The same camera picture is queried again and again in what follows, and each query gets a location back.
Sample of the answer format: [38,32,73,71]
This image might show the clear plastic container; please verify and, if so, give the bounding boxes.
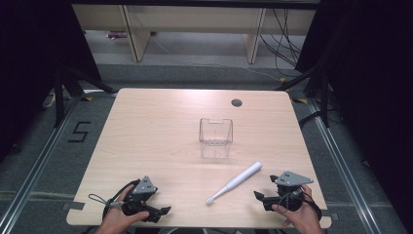
[198,118,235,160]

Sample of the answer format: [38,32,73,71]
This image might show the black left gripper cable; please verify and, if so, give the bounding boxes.
[102,179,141,221]

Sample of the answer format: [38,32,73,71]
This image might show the grey cord loop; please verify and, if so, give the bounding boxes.
[88,193,125,208]

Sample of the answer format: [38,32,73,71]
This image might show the white coiled cable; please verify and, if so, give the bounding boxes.
[41,92,57,109]

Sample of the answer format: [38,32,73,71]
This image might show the thin white floor cable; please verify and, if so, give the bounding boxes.
[150,34,284,83]

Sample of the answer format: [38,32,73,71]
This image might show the person's left hand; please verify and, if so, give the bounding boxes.
[95,185,151,234]

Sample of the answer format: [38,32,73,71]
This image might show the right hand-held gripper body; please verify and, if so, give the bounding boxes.
[270,171,315,213]

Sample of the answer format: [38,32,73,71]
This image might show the thick black floor cable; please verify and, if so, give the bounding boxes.
[297,109,323,129]

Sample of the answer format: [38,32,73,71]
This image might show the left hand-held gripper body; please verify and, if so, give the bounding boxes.
[121,175,159,217]

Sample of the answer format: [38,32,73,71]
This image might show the pink object under shelf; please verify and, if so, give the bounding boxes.
[105,30,129,41]

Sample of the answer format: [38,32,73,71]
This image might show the person's right hand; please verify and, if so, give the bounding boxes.
[272,183,323,234]

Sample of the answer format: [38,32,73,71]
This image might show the black metal stand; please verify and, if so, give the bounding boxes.
[276,63,331,129]
[53,63,119,129]

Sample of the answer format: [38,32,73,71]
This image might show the white electric toothbrush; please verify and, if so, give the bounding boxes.
[206,161,263,206]

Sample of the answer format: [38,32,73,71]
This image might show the bundle of black cables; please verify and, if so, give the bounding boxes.
[258,8,304,78]

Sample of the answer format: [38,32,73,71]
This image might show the metal floor rail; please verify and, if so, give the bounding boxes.
[307,97,393,234]
[0,96,83,234]

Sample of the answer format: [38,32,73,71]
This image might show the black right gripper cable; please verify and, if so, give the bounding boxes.
[278,189,322,222]

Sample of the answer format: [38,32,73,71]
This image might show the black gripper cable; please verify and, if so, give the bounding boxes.
[102,179,141,221]
[278,189,322,222]

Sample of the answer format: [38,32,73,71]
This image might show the light wooden shelf unit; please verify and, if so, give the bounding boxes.
[71,3,317,64]

